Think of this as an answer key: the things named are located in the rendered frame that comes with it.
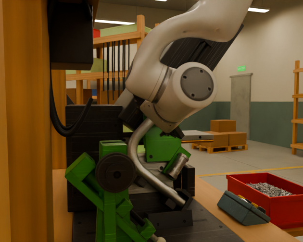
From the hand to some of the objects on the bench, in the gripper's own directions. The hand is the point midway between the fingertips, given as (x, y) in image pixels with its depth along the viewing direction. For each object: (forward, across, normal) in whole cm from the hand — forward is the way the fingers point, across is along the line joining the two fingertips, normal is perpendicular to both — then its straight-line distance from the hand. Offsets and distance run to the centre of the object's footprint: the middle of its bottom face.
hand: (152, 120), depth 78 cm
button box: (+9, +43, -2) cm, 44 cm away
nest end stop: (+8, +26, -12) cm, 30 cm away
